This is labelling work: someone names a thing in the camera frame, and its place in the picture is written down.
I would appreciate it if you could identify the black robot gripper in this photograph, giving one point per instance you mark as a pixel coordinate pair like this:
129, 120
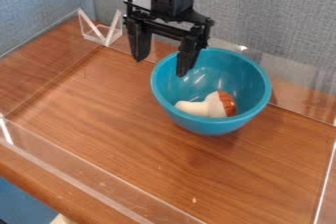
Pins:
170, 18

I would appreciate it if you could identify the toy mushroom brown cap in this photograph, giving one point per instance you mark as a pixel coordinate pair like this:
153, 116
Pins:
219, 105

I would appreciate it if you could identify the blue plastic bowl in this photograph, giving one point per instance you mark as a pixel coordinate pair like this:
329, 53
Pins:
221, 70

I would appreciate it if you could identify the clear acrylic back barrier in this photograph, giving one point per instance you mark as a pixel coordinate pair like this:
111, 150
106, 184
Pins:
303, 88

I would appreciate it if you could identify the clear acrylic barrier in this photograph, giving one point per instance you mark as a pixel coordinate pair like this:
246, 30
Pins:
303, 88
119, 195

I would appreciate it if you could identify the clear acrylic front barrier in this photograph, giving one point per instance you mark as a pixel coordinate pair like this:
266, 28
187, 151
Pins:
119, 195

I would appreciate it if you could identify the clear acrylic corner bracket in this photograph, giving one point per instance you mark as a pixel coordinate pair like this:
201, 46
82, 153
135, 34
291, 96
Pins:
101, 33

